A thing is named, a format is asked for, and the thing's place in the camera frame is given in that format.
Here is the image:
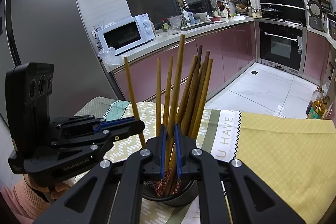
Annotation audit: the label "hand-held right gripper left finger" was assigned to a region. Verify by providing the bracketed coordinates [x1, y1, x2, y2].
[34, 124, 167, 224]

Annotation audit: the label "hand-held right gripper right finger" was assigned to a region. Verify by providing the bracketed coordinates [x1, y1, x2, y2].
[174, 123, 306, 224]

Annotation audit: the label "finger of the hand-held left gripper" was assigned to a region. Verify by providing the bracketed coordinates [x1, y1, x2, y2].
[51, 119, 145, 149]
[50, 115, 137, 136]

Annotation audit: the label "black mesh utensil holder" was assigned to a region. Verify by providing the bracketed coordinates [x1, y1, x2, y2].
[142, 179, 198, 207]

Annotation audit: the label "pile of wooden chopsticks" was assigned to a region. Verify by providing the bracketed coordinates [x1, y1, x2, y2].
[123, 49, 214, 198]

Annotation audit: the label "floral-end wooden chopstick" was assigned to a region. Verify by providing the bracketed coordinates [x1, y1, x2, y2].
[164, 34, 186, 188]

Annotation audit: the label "person's left forearm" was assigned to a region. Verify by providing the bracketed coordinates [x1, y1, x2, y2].
[0, 179, 53, 222]

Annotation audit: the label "person's left hand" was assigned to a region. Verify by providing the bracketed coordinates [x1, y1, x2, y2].
[25, 175, 72, 201]

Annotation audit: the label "clear plastic bag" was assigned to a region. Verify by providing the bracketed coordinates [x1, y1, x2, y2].
[98, 47, 126, 65]

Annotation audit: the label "grey refrigerator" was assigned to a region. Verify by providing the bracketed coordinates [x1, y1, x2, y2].
[0, 0, 124, 130]

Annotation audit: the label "white microwave oven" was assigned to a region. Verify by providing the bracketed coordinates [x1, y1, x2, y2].
[96, 13, 155, 56]

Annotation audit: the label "pink base cabinets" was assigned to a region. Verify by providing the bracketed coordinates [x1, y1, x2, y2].
[303, 30, 336, 85]
[113, 21, 256, 104]

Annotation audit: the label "clear plastic container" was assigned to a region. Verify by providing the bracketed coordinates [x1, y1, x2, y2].
[168, 15, 182, 35]

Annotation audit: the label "steel kitchen faucet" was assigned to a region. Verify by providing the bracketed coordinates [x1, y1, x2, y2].
[176, 0, 189, 28]

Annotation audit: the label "black built-in oven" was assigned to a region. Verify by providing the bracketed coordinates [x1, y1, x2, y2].
[259, 20, 307, 75]

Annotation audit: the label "yellow oil bottle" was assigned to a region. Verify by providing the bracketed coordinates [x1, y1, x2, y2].
[306, 86, 328, 119]

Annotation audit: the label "stack of bowls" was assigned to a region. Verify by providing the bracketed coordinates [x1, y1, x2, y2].
[235, 4, 248, 16]

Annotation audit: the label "black lidded wok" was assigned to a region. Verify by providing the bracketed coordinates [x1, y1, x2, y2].
[249, 5, 281, 18]

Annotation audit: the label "black range hood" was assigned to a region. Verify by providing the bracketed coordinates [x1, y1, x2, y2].
[259, 0, 306, 24]

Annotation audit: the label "white rice cooker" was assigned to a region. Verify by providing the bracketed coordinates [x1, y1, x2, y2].
[307, 0, 328, 31]

